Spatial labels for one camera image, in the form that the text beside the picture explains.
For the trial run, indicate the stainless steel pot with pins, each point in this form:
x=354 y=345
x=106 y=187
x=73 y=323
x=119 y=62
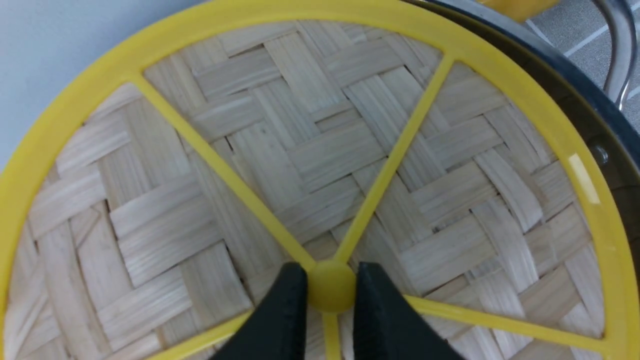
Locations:
x=598 y=120

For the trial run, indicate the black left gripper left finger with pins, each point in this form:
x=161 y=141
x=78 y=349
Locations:
x=277 y=328

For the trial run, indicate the grey checked tablecloth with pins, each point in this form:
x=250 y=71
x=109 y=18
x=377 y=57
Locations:
x=578 y=30

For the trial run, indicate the yellow banana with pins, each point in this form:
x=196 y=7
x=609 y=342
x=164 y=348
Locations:
x=519 y=10

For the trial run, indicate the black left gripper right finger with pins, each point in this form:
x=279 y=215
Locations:
x=386 y=327

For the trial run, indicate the yellow rimmed bamboo steamer lid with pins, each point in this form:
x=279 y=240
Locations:
x=150 y=208

